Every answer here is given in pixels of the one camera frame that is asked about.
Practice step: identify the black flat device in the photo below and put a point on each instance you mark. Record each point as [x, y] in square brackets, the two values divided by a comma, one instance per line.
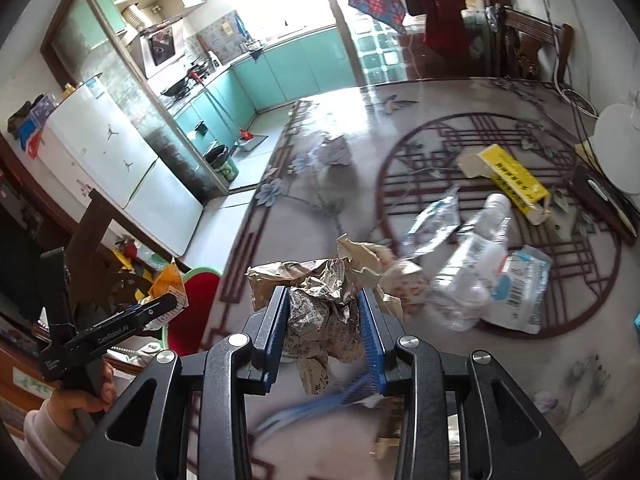
[600, 197]

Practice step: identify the white blue plastic packet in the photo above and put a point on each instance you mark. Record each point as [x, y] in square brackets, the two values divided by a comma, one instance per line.
[520, 285]

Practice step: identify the yellow carton box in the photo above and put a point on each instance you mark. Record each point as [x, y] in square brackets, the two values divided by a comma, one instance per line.
[510, 180]

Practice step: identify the white printed paper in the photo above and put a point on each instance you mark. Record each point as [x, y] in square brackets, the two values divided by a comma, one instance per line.
[334, 152]

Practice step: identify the brown paper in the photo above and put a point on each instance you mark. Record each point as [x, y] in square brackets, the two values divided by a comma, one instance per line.
[320, 305]

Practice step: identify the teal kitchen cabinets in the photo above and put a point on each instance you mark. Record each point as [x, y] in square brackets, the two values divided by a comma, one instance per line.
[290, 70]

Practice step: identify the carved dark wooden chair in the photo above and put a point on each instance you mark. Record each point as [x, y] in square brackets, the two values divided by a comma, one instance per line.
[87, 240]

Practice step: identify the person's left hand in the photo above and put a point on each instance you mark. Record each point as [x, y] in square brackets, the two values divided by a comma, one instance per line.
[80, 400]

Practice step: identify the steel dustpan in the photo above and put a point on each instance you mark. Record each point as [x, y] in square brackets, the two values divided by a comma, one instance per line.
[252, 142]

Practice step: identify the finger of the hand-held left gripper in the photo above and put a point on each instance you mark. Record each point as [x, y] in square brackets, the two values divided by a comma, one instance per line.
[155, 307]

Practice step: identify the clear plastic wrapper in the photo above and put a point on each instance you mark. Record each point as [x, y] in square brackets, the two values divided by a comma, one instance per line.
[432, 222]

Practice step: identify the orange snack packet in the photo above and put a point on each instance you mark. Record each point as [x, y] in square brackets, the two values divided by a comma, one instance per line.
[167, 282]

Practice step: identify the white fan base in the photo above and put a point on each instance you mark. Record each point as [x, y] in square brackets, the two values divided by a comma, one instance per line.
[617, 145]

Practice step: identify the steel range hood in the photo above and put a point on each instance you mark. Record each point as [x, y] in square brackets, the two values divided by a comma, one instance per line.
[162, 45]

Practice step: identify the black green trash bin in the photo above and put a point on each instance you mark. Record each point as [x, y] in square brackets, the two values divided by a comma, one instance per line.
[222, 162]

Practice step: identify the red mop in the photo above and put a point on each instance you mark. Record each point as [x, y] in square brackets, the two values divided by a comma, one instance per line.
[245, 135]

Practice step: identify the black wok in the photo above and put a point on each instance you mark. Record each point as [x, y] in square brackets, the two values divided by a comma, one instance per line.
[176, 89]

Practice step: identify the white refrigerator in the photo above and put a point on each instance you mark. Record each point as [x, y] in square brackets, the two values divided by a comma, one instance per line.
[100, 140]

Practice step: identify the red hanging garment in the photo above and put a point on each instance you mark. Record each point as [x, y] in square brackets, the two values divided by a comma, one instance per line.
[445, 10]

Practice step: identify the clear plastic bottle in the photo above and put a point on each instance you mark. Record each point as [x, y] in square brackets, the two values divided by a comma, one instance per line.
[465, 270]

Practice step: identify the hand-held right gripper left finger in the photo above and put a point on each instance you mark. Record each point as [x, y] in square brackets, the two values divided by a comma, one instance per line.
[277, 325]

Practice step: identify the brown wooden chair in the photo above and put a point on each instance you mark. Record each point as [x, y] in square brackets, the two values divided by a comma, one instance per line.
[530, 45]

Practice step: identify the red basin with green rim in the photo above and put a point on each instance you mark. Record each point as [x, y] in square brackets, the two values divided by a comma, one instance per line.
[197, 305]

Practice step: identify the person's left forearm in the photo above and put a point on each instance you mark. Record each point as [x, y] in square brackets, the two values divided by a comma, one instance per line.
[45, 435]

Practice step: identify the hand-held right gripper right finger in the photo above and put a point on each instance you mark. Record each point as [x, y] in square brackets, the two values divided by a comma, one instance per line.
[372, 332]

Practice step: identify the printed white paper wrapper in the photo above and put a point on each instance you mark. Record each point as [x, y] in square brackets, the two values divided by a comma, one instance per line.
[402, 282]

